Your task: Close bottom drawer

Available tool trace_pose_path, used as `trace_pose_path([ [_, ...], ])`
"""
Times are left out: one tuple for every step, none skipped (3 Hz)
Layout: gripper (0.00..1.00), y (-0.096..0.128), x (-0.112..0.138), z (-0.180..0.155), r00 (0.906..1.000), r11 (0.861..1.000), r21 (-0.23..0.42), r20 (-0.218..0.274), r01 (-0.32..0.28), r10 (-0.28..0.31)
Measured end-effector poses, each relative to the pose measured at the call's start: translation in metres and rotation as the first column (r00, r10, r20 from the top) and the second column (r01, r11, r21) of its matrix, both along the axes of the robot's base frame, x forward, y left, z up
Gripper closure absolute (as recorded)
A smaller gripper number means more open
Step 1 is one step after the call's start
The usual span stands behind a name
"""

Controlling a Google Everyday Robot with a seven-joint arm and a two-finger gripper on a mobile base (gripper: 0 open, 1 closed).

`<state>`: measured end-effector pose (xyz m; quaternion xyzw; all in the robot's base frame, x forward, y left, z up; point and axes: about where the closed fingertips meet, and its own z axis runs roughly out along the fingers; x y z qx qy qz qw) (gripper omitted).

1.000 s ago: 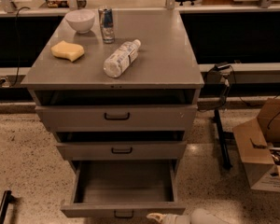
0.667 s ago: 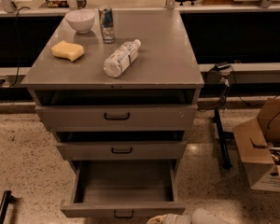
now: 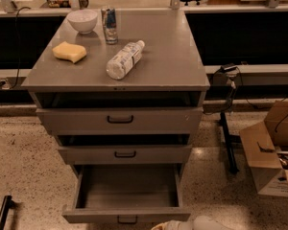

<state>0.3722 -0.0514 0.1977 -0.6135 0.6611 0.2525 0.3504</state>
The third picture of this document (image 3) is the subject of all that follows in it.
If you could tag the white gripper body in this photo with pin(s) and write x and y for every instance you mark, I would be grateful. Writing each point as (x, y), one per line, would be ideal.
(204, 223)

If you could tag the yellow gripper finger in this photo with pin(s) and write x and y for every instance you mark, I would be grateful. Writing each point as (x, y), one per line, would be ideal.
(161, 226)

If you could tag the grey bottom drawer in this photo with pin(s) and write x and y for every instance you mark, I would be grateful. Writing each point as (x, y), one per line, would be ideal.
(127, 194)

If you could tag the grey drawer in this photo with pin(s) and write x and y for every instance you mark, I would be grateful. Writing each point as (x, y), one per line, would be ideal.
(93, 121)
(133, 154)
(127, 194)

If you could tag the grey middle drawer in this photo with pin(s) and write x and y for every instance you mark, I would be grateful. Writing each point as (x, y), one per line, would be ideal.
(133, 154)

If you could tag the grey drawer cabinet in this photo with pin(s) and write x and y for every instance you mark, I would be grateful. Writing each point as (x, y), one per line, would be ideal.
(169, 74)

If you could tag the grey top drawer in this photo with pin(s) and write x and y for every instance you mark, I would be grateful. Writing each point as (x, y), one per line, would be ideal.
(93, 121)

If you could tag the black stand leg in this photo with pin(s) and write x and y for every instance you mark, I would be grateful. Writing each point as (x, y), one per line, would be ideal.
(224, 123)

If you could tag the open cardboard box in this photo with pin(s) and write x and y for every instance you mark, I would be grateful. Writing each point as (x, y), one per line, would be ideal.
(266, 148)

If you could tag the black bar on floor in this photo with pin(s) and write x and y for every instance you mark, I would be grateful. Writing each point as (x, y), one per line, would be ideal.
(7, 204)

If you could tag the clear plastic water bottle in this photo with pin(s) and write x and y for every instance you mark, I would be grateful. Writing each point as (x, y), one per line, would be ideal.
(122, 63)

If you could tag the yellow sponge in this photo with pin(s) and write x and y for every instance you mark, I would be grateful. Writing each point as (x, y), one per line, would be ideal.
(68, 51)

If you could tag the blue silver energy drink can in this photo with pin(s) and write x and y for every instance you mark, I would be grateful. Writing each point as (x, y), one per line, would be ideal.
(109, 25)

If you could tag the white bowl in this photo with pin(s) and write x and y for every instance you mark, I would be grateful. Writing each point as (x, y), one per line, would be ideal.
(83, 21)

